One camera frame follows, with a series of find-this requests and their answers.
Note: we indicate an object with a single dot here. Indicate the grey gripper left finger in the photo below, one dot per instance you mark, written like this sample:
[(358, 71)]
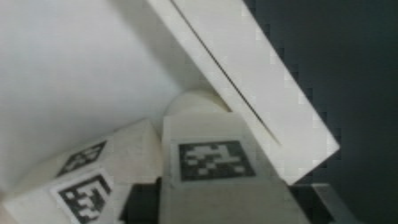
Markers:
[(143, 204)]

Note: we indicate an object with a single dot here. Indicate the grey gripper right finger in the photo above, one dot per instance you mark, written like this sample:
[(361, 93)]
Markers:
[(322, 204)]

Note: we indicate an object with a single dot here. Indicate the white table leg with tag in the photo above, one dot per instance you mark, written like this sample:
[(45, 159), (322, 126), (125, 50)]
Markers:
[(221, 186)]

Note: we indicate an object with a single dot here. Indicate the white square table top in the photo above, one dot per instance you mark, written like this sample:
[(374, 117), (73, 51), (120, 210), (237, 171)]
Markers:
[(104, 56)]

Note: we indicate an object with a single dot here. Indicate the white leg inside tray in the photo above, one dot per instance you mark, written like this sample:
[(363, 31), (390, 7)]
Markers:
[(63, 192)]

